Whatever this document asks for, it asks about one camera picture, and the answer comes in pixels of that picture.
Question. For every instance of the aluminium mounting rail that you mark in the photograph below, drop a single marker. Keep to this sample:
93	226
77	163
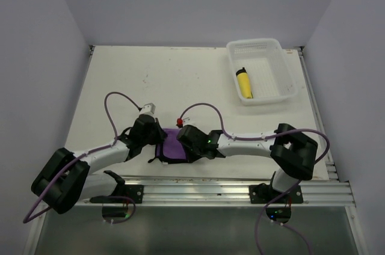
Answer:
185	191

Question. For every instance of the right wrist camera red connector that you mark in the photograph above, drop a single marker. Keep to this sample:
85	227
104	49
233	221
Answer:
181	122

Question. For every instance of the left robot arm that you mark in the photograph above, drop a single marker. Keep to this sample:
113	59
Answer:
69	177

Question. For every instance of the purple grey towel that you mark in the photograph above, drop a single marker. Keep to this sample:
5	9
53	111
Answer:
170	151

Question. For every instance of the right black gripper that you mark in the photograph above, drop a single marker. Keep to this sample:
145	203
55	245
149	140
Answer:
192	157

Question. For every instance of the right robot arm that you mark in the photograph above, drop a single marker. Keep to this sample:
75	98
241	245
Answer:
292	150

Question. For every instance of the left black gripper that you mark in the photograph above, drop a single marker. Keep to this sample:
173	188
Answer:
160	134

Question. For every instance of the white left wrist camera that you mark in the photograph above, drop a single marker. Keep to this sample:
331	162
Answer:
148	109

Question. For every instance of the left black base bracket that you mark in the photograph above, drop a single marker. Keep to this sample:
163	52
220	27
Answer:
134	192

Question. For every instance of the right black base bracket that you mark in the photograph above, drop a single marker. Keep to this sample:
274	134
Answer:
263	193

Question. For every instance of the black base bracket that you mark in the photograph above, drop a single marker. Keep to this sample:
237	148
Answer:
263	193
134	192

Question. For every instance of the white plastic basket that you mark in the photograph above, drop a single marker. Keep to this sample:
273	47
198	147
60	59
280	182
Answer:
270	75

